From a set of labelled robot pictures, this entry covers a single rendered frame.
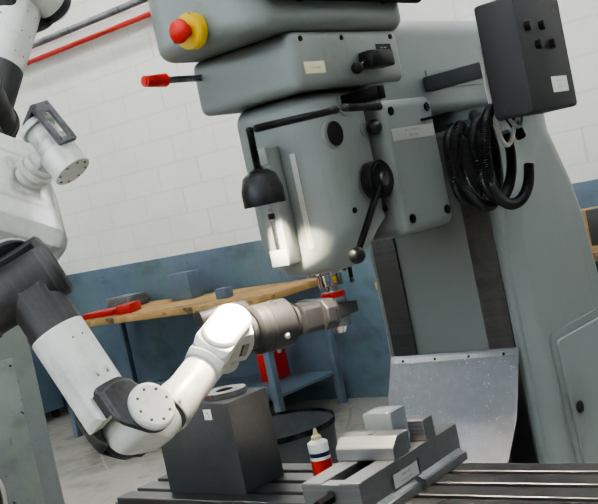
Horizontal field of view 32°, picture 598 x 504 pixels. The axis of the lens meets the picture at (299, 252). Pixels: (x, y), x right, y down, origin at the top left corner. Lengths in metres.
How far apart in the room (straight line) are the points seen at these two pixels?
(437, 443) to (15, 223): 0.86
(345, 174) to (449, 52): 0.48
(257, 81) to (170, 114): 6.23
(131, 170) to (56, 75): 1.11
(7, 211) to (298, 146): 0.50
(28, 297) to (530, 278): 1.04
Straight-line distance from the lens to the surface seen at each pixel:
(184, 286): 7.73
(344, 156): 1.87
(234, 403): 2.09
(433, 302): 2.28
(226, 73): 1.88
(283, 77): 1.80
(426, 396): 2.29
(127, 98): 8.38
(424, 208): 2.02
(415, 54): 2.12
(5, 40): 2.06
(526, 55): 1.94
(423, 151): 2.05
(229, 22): 1.75
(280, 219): 1.83
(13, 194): 1.80
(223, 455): 2.13
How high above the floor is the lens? 1.46
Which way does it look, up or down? 3 degrees down
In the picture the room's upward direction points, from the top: 12 degrees counter-clockwise
